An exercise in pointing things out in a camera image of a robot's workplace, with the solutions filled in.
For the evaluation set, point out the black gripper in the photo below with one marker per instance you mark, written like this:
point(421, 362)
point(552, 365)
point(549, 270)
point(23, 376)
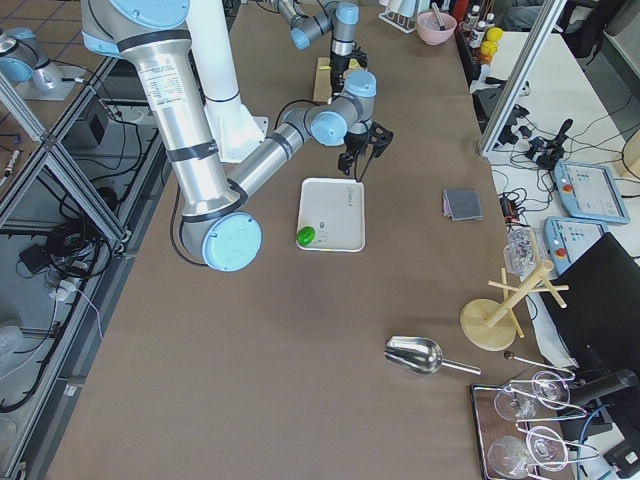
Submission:
point(338, 65)
point(354, 141)

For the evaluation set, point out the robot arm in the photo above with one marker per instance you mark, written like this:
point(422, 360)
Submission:
point(215, 231)
point(338, 18)

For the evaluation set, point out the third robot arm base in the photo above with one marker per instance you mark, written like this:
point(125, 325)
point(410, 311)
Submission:
point(28, 67)

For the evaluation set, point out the pink bowl with ice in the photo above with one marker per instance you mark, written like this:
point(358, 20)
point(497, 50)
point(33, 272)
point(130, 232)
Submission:
point(429, 29)

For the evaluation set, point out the wooden cutting board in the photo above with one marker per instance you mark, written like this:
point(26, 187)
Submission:
point(322, 90)

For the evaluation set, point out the white serving tray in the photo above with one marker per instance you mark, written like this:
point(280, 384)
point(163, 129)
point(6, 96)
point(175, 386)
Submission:
point(335, 208)

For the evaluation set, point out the green lime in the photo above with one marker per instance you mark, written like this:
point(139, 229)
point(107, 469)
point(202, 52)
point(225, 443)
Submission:
point(305, 235)

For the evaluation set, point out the metal muddler stick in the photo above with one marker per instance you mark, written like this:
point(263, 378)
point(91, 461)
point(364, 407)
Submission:
point(438, 16)

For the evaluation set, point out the grey folded cloth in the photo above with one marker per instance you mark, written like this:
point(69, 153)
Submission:
point(461, 204)

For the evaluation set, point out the clear plastic container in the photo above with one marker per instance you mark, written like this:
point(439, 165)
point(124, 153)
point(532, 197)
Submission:
point(524, 250)

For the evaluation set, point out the metal ice scoop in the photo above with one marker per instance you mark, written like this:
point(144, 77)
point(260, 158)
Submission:
point(422, 355)

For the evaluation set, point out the wooden mug tree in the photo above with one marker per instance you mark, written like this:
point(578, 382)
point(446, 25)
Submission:
point(493, 326)

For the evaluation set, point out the lower teach pendant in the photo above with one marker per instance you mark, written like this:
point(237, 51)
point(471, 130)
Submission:
point(567, 239)

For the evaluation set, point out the teach pendant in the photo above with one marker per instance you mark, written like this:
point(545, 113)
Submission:
point(589, 192)
point(567, 239)

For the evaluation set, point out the upper teach pendant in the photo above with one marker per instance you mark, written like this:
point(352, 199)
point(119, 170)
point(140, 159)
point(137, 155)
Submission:
point(589, 192)

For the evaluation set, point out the wine glass rack tray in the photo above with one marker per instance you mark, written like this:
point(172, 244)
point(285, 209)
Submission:
point(489, 427)

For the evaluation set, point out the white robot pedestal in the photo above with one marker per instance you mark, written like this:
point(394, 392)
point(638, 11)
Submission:
point(236, 131)

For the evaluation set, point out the aluminium frame post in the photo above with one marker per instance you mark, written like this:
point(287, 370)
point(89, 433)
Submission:
point(532, 47)

